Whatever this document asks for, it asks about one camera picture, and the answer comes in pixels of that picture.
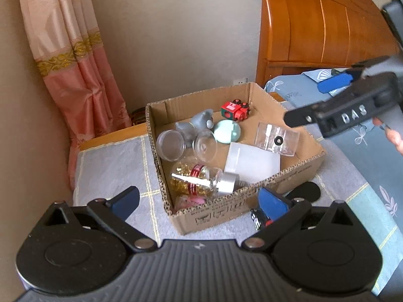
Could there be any black blue toy train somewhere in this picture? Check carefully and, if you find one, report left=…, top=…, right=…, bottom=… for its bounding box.
left=251, top=208, right=273, bottom=231

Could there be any black oval case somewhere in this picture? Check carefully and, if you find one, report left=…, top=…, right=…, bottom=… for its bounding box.
left=286, top=181, right=321, bottom=203

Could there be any white plastic bottle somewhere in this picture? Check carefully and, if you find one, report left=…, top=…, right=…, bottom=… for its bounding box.
left=224, top=142, right=281, bottom=184

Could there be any gold bead jar silver lid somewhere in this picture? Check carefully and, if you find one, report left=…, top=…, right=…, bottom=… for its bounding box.
left=170, top=158, right=248, bottom=199

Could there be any pink pig keychain bottle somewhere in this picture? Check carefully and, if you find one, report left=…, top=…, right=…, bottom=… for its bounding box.
left=174, top=194, right=206, bottom=211

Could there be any clear round container red label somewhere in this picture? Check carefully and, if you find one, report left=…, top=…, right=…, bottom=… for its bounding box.
left=254, top=122, right=300, bottom=157

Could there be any clear plastic jar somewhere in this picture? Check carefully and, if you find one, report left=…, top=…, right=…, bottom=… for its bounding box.
left=156, top=130, right=218, bottom=162

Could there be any red wooden toy train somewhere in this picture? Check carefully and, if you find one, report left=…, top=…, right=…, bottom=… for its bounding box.
left=221, top=99, right=250, bottom=122

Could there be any grey cat toy figure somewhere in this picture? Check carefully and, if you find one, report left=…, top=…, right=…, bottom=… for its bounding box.
left=175, top=109, right=214, bottom=140

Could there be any person right hand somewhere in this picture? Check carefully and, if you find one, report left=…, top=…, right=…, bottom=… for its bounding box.
left=372, top=117, right=403, bottom=155

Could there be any blue floral pillow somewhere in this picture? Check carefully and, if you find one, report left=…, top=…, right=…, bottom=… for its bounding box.
left=303, top=68, right=350, bottom=97

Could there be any striped towel blanket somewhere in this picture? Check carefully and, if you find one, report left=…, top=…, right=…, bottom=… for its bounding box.
left=73, top=121, right=402, bottom=301

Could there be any wooden headboard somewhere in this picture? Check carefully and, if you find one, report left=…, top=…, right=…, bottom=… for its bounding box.
left=255, top=0, right=399, bottom=86

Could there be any cardboard box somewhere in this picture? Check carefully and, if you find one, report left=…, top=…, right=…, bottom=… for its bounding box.
left=146, top=83, right=325, bottom=235

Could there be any pink curtain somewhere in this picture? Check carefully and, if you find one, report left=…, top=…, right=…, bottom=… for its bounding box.
left=20, top=0, right=132, bottom=182

